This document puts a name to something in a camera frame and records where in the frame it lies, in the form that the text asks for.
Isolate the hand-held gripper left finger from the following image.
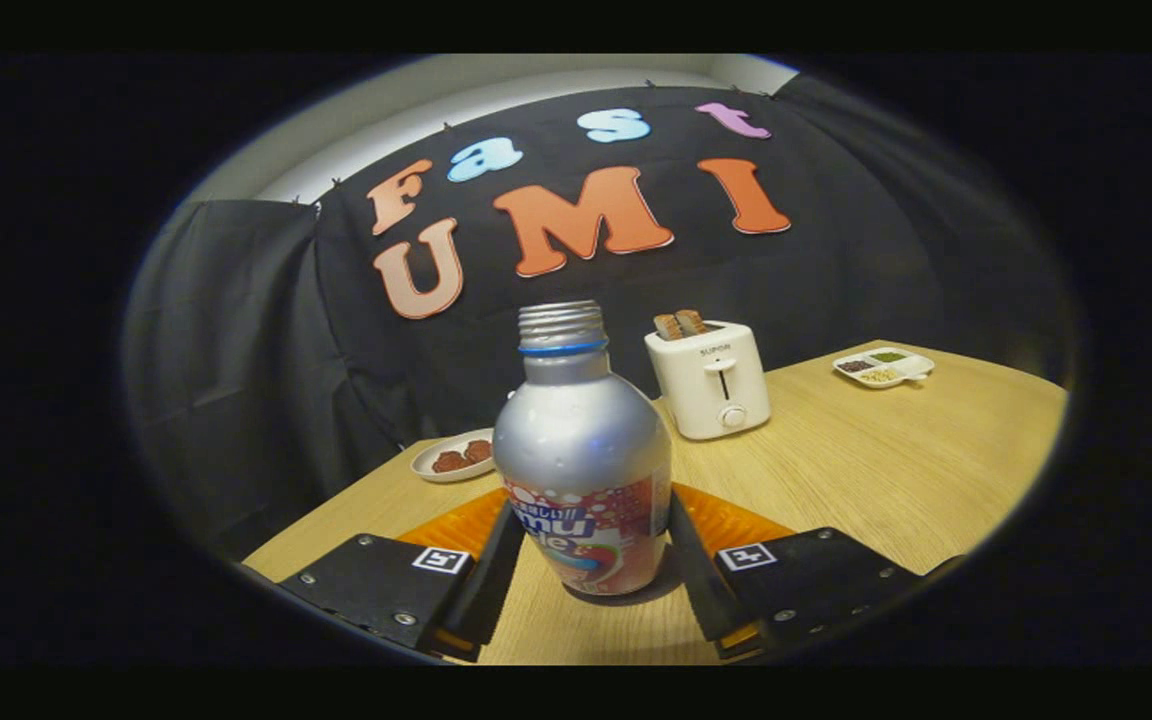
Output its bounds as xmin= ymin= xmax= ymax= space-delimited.
xmin=276 ymin=487 xmax=527 ymax=663

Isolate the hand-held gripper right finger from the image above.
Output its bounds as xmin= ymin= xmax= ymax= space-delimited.
xmin=669 ymin=483 xmax=937 ymax=661

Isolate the silver juice bottle pink label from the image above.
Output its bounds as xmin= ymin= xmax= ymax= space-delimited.
xmin=492 ymin=300 xmax=674 ymax=598

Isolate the white round plate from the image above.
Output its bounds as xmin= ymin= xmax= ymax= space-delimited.
xmin=410 ymin=428 xmax=497 ymax=484

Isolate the white toaster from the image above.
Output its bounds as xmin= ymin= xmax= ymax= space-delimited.
xmin=644 ymin=320 xmax=772 ymax=441

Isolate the wooden table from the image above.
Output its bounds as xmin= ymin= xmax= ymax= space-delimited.
xmin=241 ymin=340 xmax=1070 ymax=666

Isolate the white divided snack tray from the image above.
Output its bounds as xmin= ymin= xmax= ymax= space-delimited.
xmin=832 ymin=346 xmax=936 ymax=390

